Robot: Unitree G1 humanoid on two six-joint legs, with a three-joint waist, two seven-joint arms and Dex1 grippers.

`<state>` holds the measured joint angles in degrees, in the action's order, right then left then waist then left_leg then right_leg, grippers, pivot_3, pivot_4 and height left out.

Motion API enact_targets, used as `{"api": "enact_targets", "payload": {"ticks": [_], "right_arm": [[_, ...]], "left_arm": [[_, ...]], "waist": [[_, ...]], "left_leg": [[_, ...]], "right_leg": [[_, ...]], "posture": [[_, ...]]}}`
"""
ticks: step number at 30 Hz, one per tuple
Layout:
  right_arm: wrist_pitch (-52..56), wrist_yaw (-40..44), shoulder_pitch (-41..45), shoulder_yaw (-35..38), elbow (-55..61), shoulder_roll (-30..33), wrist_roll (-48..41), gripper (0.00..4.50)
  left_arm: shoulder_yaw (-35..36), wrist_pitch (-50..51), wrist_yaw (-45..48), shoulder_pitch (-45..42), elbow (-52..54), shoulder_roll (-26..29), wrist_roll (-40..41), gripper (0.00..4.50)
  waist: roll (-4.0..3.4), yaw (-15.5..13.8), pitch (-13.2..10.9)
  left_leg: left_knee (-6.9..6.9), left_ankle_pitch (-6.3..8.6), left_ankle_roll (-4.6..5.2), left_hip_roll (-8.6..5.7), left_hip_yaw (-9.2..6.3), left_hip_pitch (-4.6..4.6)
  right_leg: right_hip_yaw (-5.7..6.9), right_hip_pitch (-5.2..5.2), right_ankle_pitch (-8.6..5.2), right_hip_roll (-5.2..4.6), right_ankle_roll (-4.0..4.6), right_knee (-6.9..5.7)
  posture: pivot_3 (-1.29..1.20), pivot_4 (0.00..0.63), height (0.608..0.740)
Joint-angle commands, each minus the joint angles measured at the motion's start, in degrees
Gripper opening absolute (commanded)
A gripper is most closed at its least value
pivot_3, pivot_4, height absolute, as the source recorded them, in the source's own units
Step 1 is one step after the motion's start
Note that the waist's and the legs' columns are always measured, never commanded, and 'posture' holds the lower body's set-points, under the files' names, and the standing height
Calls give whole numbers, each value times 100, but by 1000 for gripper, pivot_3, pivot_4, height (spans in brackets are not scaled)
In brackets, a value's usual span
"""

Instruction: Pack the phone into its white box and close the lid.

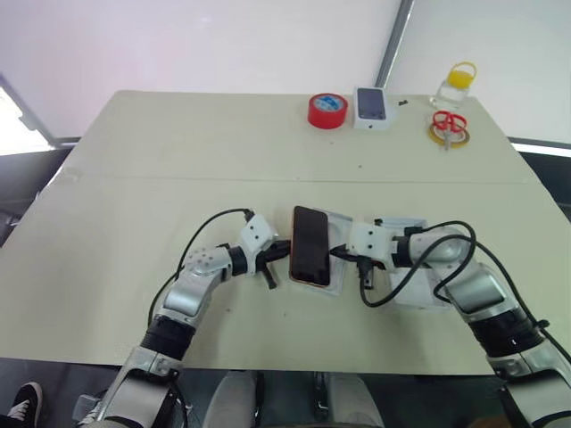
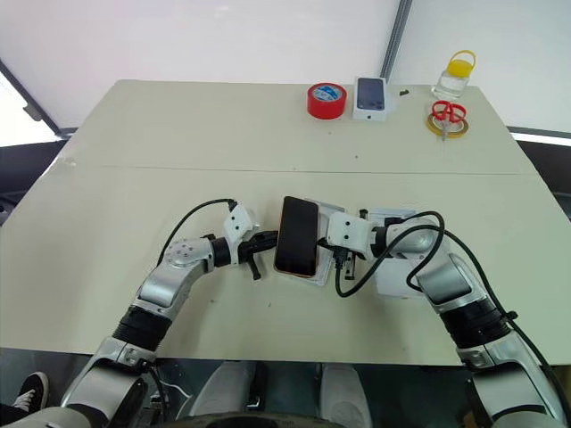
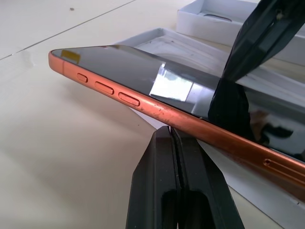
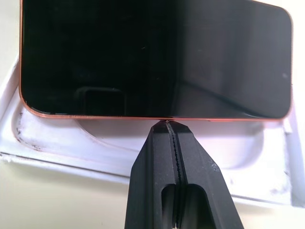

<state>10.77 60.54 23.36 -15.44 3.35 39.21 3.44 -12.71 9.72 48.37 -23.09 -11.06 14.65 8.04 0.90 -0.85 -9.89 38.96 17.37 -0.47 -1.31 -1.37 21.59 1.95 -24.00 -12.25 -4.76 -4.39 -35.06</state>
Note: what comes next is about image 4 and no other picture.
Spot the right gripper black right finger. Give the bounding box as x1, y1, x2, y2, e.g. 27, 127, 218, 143
168, 121, 245, 229

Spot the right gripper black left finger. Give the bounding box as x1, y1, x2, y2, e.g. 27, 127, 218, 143
123, 120, 179, 229

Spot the orange smartphone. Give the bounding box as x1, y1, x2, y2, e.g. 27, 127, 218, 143
18, 0, 295, 123

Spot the white phone box base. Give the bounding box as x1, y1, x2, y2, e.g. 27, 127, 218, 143
0, 96, 305, 210

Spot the white moulded paper insert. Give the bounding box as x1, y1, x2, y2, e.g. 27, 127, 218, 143
0, 56, 293, 205

